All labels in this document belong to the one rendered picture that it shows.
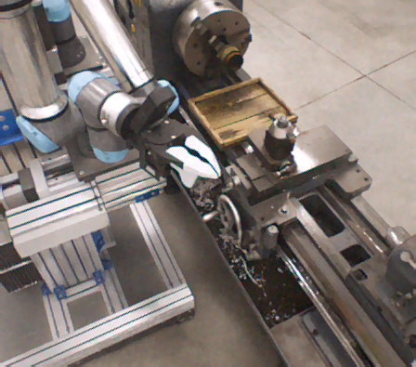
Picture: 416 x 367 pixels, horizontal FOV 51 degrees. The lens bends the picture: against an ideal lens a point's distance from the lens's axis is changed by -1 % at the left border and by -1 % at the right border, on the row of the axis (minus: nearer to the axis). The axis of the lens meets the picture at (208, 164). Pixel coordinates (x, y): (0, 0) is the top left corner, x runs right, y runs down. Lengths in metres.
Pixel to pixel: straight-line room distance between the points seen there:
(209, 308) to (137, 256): 0.44
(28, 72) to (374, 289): 1.08
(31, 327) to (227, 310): 0.91
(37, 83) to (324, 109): 2.52
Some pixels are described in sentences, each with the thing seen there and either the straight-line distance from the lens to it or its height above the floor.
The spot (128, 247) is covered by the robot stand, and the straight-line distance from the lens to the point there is 2.25.
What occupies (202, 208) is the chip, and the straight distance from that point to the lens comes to 1.94.
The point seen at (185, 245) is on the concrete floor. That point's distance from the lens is 2.47.
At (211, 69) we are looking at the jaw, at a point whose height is 1.00.
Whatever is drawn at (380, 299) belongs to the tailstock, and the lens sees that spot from 1.38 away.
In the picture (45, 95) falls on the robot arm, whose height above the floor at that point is 1.45.
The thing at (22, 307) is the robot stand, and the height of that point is 0.21.
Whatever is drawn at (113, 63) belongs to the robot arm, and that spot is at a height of 1.56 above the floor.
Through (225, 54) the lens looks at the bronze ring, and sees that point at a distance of 1.78.
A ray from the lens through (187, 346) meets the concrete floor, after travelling 2.24.
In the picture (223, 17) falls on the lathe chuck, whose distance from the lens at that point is 1.83.
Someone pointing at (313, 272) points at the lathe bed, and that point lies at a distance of 1.47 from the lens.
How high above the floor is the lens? 2.11
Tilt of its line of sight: 48 degrees down
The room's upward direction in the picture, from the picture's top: straight up
